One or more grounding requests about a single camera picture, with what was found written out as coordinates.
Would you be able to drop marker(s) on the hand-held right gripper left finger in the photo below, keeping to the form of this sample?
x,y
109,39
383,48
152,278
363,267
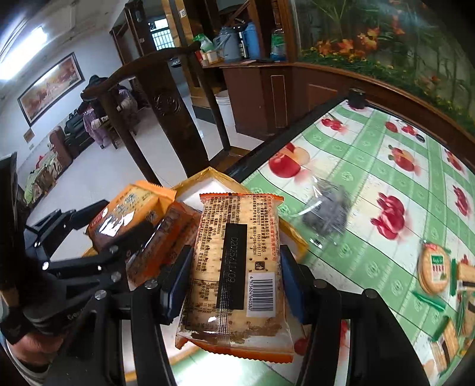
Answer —
x,y
178,285

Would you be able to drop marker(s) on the dark wooden chair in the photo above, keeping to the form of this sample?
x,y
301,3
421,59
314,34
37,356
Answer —
x,y
167,100

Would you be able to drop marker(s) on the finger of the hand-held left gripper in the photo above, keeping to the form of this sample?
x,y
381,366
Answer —
x,y
100,259
55,222

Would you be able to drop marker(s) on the yellow cardboard box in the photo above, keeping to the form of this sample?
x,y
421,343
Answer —
x,y
219,183

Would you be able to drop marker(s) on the grey kettle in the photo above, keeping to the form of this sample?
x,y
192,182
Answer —
x,y
229,44

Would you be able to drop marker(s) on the round cracker packet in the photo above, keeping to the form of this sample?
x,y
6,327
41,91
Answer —
x,y
430,267

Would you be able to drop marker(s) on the artificial flower planter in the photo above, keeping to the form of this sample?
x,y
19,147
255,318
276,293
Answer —
x,y
371,44

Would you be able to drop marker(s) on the orange red-label biscuit packet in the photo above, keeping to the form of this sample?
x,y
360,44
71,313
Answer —
x,y
130,208

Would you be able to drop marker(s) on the white bucket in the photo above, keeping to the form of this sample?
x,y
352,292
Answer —
x,y
226,111

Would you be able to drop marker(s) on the dark green cracker packet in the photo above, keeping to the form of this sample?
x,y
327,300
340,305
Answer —
x,y
445,345

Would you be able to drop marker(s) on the pink garment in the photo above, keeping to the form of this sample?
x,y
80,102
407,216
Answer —
x,y
94,126

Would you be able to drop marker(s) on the blue thermos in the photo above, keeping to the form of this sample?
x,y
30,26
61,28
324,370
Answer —
x,y
252,41

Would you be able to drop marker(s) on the wooden cabinet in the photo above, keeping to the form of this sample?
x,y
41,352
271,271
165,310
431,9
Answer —
x,y
256,96

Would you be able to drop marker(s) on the clear packet of dark snack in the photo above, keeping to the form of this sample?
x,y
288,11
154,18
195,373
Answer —
x,y
326,208

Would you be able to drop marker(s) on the framed wall painting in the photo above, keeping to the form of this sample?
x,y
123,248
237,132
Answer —
x,y
48,89

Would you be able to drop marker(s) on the dark thermos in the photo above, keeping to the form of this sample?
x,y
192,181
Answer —
x,y
242,44

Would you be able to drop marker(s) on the clear orange-edged cracker packet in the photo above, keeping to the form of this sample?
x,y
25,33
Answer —
x,y
163,237

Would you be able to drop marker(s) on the ceiling light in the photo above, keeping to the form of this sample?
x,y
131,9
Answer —
x,y
22,52

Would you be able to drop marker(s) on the small black box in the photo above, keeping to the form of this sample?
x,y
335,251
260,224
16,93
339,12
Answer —
x,y
357,98

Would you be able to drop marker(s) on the brown sofa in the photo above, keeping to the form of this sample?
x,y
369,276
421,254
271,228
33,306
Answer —
x,y
61,146

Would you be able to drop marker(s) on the person's left hand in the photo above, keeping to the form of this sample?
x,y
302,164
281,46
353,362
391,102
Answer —
x,y
33,352

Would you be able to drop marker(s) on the floral cloth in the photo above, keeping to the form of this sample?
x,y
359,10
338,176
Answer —
x,y
42,178

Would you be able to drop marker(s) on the fruit print tablecloth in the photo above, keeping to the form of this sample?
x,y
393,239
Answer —
x,y
371,222

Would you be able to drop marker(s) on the brown cracker orange-edged packet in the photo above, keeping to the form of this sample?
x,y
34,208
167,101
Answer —
x,y
230,259

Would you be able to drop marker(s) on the clear green-edged cracker packet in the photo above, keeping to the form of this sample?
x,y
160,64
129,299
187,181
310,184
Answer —
x,y
464,278

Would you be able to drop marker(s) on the green bag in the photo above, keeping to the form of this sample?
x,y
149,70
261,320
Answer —
x,y
203,43

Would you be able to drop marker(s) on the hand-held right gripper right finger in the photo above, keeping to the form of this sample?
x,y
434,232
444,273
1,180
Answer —
x,y
295,285

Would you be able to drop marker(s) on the black garment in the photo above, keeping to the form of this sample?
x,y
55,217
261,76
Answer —
x,y
99,85

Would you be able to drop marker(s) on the clear water bottle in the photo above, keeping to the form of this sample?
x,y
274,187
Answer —
x,y
279,44

